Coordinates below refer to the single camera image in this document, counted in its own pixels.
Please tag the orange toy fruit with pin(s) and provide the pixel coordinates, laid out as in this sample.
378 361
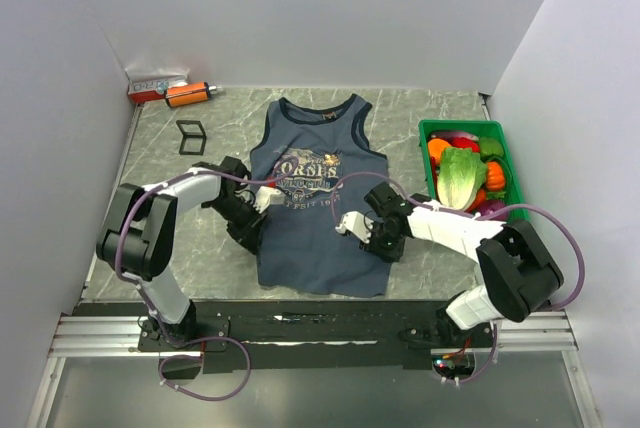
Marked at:
436 148

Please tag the purple toy eggplant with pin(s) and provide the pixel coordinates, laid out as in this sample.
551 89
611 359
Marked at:
491 206

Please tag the red toy chili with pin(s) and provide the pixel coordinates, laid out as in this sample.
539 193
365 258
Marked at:
462 141

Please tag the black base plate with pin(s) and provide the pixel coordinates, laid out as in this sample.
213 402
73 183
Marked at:
239 335

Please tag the gold brooch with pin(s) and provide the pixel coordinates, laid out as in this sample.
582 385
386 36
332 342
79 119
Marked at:
332 160

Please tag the green plastic bin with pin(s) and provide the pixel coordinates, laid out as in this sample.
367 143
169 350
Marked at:
445 129

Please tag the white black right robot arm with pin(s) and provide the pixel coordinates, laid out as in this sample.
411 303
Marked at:
517 272

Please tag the aluminium frame rail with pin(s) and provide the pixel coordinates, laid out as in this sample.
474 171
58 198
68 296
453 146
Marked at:
120 336

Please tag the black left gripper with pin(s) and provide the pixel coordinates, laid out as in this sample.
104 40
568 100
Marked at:
248 233

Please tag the orange toy pumpkin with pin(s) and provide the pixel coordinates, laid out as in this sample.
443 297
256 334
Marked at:
496 178

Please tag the black rectangular frame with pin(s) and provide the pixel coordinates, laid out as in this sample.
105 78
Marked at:
193 137

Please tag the toy lettuce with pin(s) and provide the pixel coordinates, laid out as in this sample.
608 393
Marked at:
461 174

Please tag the blue sleeveless shirt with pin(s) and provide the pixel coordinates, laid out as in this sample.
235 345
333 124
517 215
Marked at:
298 245

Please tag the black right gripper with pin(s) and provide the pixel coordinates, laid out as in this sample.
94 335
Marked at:
393 255

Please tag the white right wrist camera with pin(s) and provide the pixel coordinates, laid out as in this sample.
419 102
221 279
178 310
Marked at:
357 224

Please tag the red white cardboard box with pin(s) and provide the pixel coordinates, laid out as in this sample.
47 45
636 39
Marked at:
144 91

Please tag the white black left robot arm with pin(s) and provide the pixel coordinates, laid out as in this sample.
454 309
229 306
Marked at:
137 236

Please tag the green toy pepper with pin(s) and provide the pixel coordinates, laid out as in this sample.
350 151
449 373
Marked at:
490 148

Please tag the orange cylinder tool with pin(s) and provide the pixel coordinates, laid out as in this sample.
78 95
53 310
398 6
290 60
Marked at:
189 94

